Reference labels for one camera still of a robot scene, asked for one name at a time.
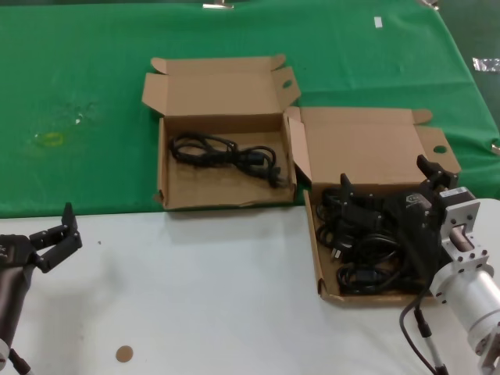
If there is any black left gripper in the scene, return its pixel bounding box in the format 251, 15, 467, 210
0, 202, 84, 275

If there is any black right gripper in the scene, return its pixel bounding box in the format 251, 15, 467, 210
338, 154, 461, 282

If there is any black power cord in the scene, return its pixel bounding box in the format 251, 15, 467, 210
335, 255, 431, 298
318, 230, 411, 263
316, 186, 391, 244
170, 134, 284, 190

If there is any empty-start open cardboard box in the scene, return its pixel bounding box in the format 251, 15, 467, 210
140, 54, 301, 211

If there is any crumpled silver foil tape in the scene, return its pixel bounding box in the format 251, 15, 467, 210
472, 56, 500, 74

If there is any green tablecloth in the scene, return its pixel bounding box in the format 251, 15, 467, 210
0, 0, 500, 218

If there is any cardboard box holding power cords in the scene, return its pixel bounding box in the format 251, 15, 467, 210
284, 105, 463, 302

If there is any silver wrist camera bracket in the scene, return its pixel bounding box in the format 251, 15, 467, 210
439, 186, 491, 271

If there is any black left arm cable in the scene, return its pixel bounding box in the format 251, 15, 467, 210
6, 348, 34, 375

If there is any black cable with silver connector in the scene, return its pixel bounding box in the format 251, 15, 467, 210
398, 283, 448, 375

